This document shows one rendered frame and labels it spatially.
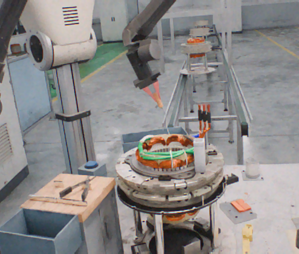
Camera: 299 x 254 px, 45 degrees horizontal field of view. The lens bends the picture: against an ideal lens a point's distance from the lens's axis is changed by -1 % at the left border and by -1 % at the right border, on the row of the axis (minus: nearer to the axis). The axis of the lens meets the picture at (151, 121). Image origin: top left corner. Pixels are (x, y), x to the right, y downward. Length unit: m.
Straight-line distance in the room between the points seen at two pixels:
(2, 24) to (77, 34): 0.53
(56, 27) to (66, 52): 0.09
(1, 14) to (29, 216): 0.52
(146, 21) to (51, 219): 0.69
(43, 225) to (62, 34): 0.63
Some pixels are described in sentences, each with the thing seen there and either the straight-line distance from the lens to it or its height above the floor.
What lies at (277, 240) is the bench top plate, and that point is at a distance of 1.29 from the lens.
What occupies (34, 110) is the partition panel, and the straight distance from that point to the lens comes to 5.21.
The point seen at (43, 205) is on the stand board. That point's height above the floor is 1.06.
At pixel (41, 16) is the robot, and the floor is 1.54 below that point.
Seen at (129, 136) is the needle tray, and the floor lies 1.05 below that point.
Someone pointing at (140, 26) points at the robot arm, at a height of 1.47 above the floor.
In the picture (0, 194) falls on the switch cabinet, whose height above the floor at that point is 0.07.
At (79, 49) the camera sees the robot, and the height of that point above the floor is 1.41.
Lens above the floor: 1.54
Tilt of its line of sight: 18 degrees down
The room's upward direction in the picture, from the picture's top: 5 degrees counter-clockwise
